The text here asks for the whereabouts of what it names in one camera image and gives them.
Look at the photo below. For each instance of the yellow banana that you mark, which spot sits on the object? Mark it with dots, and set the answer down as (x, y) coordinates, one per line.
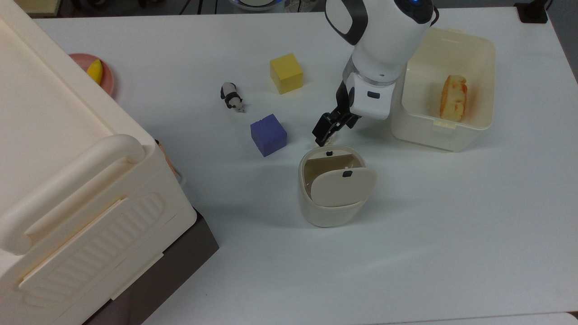
(95, 71)

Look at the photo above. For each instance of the cream round trash can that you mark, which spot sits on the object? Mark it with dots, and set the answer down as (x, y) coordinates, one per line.
(325, 216)

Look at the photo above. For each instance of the pink plate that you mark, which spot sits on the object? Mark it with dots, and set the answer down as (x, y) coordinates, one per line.
(107, 76)

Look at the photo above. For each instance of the cream open plastic bin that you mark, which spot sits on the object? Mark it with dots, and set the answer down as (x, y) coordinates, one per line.
(433, 131)

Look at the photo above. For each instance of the purple foam cube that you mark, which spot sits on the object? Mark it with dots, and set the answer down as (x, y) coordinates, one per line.
(268, 135)

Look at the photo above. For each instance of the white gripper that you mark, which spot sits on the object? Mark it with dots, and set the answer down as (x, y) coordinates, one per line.
(372, 97)

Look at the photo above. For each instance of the cream swing trash lid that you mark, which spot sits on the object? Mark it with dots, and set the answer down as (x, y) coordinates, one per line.
(343, 187)

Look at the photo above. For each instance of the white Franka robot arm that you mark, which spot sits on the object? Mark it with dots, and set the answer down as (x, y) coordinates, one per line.
(384, 40)

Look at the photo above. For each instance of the large cream storage box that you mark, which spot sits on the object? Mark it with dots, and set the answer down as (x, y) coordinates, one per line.
(67, 180)

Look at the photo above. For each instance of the small panda toy figure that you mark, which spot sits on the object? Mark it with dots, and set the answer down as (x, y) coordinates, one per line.
(231, 95)

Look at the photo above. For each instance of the beige box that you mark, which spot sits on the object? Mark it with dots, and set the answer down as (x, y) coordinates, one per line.
(38, 5)

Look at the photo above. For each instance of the black pole stand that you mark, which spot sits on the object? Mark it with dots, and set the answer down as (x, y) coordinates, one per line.
(533, 12)

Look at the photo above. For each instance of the toasted bread piece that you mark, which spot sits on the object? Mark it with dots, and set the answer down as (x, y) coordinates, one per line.
(453, 97)

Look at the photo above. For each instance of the yellow foam cube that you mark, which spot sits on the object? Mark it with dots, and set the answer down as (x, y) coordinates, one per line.
(286, 74)

